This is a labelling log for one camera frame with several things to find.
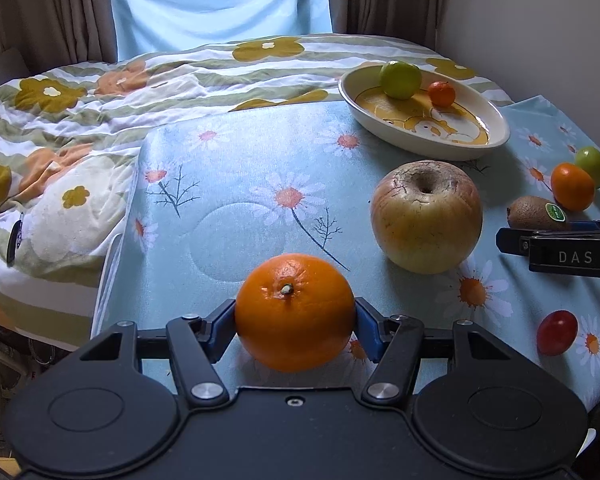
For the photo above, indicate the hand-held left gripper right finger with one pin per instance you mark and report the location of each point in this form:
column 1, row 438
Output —
column 366, row 326

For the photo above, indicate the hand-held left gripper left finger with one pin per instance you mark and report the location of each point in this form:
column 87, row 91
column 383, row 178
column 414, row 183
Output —
column 224, row 326

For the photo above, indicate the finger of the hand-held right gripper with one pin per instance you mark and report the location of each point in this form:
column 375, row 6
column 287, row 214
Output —
column 595, row 225
column 512, row 241

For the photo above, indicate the brown kiwi green sticker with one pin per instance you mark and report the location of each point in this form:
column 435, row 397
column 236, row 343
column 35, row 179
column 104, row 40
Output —
column 532, row 214

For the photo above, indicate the medium tangerine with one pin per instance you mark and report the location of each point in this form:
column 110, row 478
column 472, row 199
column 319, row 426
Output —
column 572, row 186

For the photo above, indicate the green apple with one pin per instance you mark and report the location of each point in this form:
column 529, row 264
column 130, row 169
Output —
column 400, row 79
column 592, row 166

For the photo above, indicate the large orange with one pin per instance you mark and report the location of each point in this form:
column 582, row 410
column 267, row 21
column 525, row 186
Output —
column 295, row 311

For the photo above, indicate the red plum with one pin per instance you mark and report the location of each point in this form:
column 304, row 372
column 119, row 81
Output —
column 557, row 332

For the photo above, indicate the large yellow-red apple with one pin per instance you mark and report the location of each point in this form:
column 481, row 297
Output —
column 426, row 216

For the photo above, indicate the oval cream dish bear print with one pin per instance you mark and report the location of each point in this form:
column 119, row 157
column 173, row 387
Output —
column 475, row 127

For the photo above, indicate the light blue daisy tablecloth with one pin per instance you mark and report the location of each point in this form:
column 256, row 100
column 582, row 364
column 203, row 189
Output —
column 260, row 200

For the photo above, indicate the small tangerine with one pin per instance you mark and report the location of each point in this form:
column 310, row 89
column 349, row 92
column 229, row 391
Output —
column 441, row 93

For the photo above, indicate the small black object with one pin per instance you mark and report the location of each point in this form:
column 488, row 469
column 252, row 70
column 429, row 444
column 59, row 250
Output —
column 15, row 240

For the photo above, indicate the striped floral blanket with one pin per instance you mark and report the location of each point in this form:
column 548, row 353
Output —
column 80, row 110

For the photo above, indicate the brown curtain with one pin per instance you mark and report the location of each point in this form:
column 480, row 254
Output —
column 65, row 10
column 390, row 0

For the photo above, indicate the light blue sheer curtain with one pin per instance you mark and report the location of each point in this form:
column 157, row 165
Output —
column 215, row 5

